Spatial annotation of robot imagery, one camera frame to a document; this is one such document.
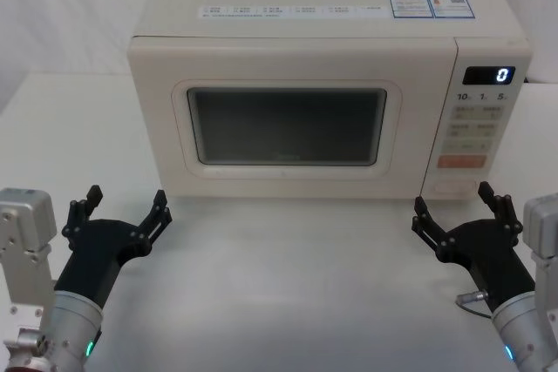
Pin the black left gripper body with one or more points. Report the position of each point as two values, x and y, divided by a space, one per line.
98 250

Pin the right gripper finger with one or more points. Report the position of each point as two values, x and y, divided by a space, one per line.
501 208
431 228

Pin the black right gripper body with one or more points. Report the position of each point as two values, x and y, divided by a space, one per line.
490 254

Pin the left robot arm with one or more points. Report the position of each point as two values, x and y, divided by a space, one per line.
65 324

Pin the white table cloth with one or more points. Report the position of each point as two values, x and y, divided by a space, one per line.
279 285

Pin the white curtain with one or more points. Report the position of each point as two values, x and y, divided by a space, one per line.
65 15

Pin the cream microwave oven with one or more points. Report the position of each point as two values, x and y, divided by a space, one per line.
279 58

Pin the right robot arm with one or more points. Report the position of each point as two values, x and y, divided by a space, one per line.
529 324

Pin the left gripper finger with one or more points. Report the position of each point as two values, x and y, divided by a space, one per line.
80 213
154 221

